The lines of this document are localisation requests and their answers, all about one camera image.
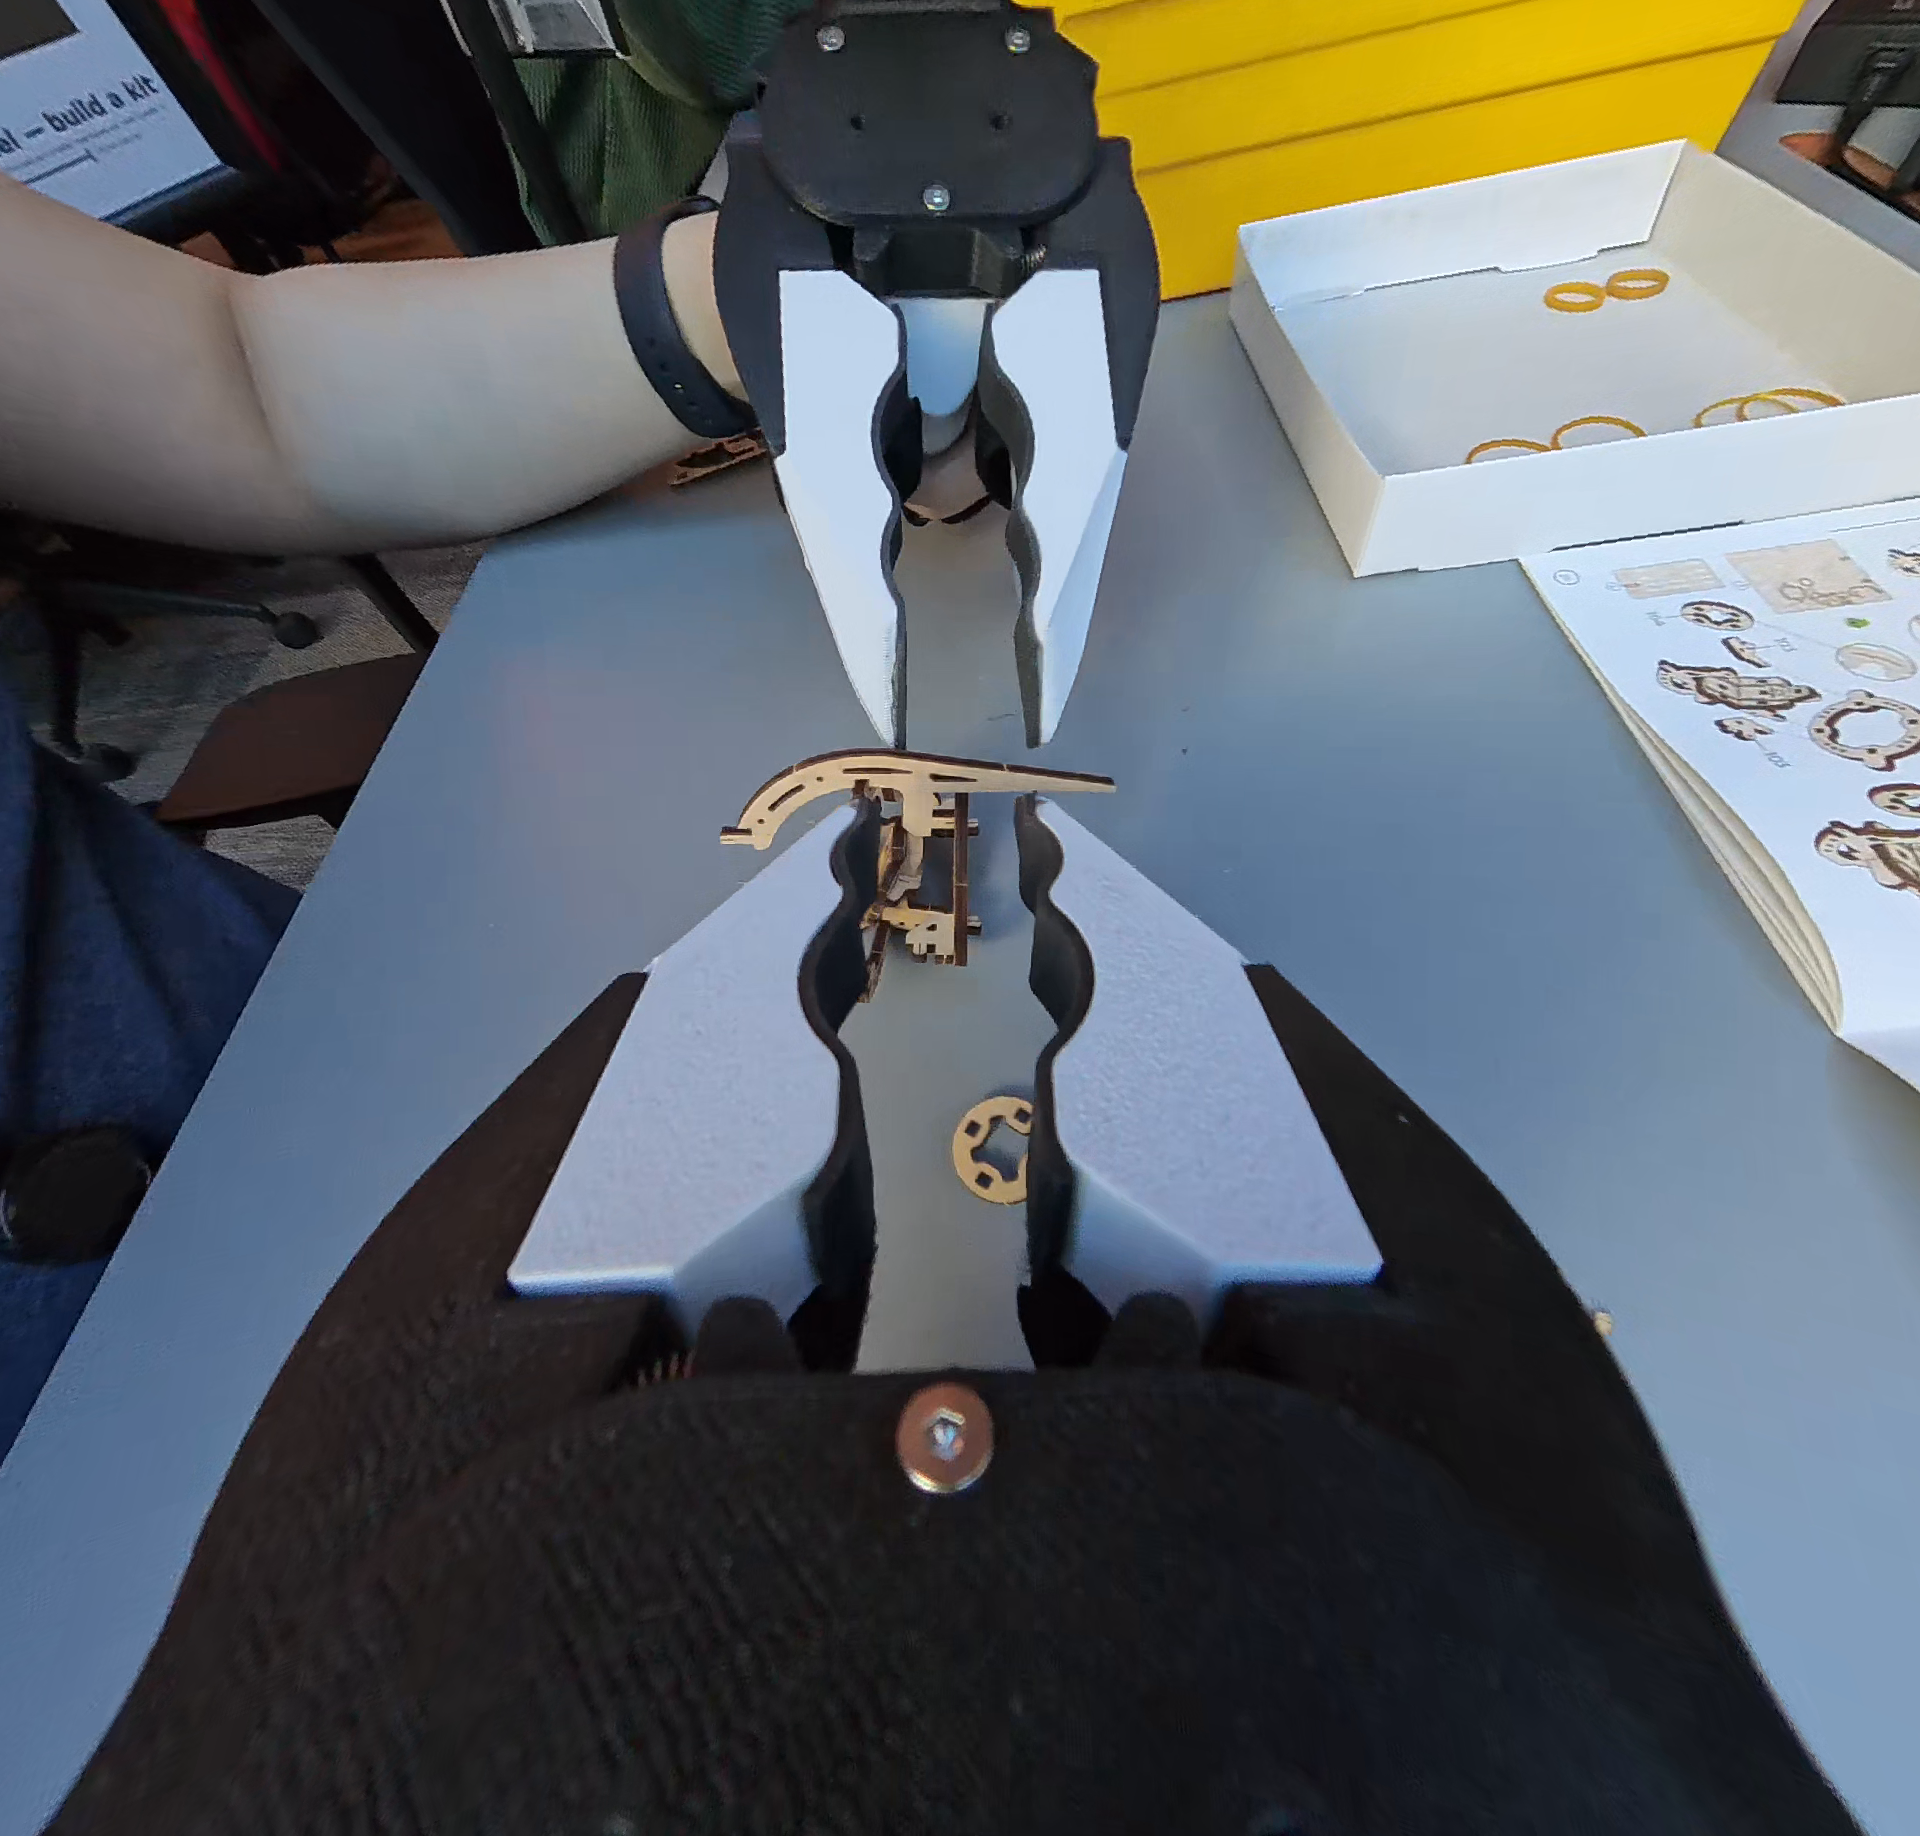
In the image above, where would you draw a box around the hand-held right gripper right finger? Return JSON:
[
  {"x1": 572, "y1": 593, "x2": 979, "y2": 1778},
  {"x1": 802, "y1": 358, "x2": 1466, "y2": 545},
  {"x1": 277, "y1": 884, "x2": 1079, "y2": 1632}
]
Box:
[{"x1": 1015, "y1": 798, "x2": 1387, "y2": 1374}]

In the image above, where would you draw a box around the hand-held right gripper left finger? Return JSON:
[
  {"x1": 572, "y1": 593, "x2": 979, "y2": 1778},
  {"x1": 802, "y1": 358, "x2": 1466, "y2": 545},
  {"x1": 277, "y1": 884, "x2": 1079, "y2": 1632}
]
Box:
[{"x1": 506, "y1": 798, "x2": 882, "y2": 1374}]

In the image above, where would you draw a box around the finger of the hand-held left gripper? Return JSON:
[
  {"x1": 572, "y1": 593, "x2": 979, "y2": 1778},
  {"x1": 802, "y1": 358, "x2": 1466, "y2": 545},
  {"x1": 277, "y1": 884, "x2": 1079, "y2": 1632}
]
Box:
[
  {"x1": 981, "y1": 268, "x2": 1133, "y2": 754},
  {"x1": 774, "y1": 268, "x2": 924, "y2": 753}
]

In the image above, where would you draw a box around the curved wooden model assembly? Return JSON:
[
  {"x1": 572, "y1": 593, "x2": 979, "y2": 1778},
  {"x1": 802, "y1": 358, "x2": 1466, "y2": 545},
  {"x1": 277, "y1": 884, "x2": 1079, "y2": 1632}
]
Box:
[{"x1": 716, "y1": 749, "x2": 1120, "y2": 1009}]

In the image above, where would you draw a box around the person's left forearm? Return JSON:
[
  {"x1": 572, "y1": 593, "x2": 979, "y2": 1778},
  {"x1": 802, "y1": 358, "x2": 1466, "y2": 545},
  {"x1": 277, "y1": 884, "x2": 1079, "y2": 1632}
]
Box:
[{"x1": 0, "y1": 171, "x2": 752, "y2": 557}]

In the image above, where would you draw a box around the model instruction booklet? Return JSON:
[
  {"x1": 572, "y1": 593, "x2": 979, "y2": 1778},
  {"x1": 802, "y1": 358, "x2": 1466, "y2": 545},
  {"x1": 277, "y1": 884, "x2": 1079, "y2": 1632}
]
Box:
[{"x1": 1517, "y1": 501, "x2": 1920, "y2": 1092}]

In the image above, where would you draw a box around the black wristband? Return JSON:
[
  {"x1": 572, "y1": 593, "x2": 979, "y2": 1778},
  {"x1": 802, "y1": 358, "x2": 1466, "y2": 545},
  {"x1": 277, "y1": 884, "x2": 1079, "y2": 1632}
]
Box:
[{"x1": 611, "y1": 198, "x2": 760, "y2": 444}]

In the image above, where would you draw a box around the round wooden gear part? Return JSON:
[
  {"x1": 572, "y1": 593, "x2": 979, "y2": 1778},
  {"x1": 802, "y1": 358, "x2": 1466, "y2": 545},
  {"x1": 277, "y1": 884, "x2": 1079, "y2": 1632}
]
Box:
[{"x1": 949, "y1": 1097, "x2": 1039, "y2": 1209}]

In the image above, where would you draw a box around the white cardboard box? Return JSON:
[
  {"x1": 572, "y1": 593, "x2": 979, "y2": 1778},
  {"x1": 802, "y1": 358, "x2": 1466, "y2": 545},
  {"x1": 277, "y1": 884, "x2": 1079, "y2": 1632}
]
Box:
[{"x1": 1230, "y1": 140, "x2": 1920, "y2": 582}]

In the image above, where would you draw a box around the stack of yellow plastic bins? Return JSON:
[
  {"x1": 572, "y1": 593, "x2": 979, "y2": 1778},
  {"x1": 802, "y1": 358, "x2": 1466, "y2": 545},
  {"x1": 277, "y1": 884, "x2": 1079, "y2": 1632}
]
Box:
[{"x1": 1007, "y1": 0, "x2": 1857, "y2": 301}]

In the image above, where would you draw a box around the group of yellow rubber bands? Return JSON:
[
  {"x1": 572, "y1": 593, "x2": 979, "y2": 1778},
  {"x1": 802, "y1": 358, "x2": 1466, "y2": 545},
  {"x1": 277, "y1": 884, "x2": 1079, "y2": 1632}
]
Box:
[{"x1": 1466, "y1": 268, "x2": 1848, "y2": 467}]

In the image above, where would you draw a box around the black office chair base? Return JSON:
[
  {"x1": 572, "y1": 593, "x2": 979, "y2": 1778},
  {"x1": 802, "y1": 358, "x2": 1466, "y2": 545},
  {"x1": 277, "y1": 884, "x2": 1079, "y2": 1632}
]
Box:
[{"x1": 0, "y1": 517, "x2": 324, "y2": 788}]

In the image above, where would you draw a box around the white printed sign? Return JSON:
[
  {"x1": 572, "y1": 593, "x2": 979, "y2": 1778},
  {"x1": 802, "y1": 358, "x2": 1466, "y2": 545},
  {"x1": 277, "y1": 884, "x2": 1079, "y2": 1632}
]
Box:
[{"x1": 0, "y1": 0, "x2": 229, "y2": 223}]

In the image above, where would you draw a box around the black electronic device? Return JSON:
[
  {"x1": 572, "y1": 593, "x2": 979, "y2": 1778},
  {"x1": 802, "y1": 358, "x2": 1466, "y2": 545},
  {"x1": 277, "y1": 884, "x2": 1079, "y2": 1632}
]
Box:
[{"x1": 1775, "y1": 0, "x2": 1920, "y2": 196}]

